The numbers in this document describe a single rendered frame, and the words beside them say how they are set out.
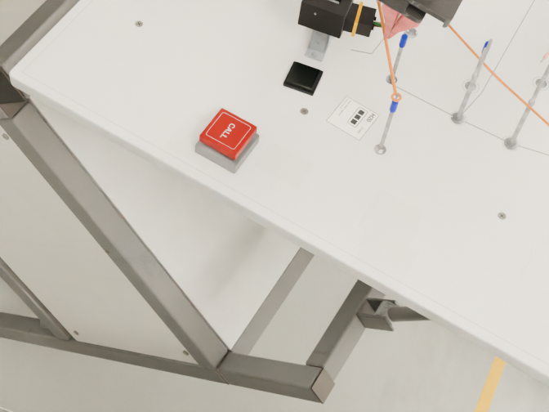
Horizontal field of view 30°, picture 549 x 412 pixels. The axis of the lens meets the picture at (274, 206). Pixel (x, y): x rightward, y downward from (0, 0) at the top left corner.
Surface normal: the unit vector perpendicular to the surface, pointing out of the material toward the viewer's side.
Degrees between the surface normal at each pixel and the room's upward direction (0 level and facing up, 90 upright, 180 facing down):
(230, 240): 0
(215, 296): 0
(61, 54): 49
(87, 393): 0
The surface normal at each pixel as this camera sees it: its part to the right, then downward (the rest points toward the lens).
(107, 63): 0.10, -0.53
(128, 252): 0.71, 0.02
